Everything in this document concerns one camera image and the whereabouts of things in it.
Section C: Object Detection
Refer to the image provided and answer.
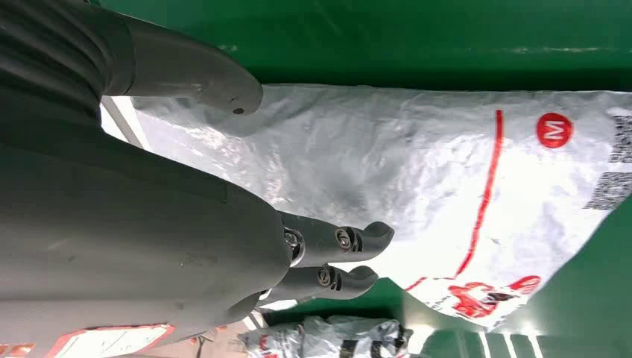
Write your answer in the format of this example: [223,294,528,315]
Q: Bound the green conveyor belt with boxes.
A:
[89,0,632,358]

